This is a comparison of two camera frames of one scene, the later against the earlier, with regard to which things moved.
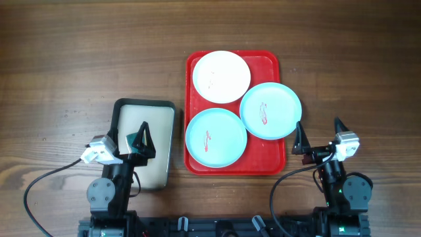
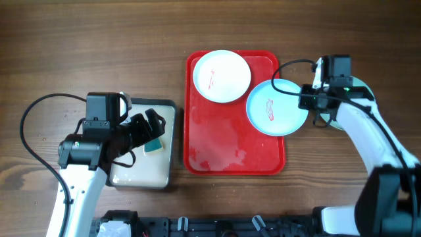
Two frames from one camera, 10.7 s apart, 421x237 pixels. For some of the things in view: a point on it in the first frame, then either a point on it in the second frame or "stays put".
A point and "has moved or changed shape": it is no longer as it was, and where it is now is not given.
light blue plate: (270, 110) has moved or changed shape
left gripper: (145, 151) → (144, 133)
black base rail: (215, 226) stays put
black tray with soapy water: (128, 117) stays put
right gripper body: (316, 155) → (310, 102)
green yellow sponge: (130, 137) has moved or changed shape
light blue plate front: (216, 137) → (356, 82)
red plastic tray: (261, 157) stays put
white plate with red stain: (222, 76) stays put
